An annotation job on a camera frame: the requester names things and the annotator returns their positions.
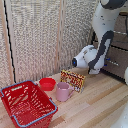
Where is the pink ceramic mug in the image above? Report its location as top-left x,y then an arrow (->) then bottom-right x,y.
55,82 -> 75,103

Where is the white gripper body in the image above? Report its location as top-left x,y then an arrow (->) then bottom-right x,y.
87,67 -> 102,76

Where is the dark brown drawer cabinet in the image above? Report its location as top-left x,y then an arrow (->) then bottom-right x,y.
87,11 -> 128,82

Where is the silver drawer handle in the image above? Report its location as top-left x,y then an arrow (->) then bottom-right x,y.
113,30 -> 128,37
105,58 -> 120,67

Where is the red plastic bowl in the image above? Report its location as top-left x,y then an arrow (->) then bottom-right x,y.
38,77 -> 57,92

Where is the granola bars box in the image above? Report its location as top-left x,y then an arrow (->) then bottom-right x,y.
60,69 -> 87,94

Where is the woven folding screen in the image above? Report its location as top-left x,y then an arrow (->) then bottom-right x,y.
0,0 -> 101,88

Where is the red shopping basket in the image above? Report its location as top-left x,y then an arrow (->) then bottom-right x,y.
0,79 -> 59,128

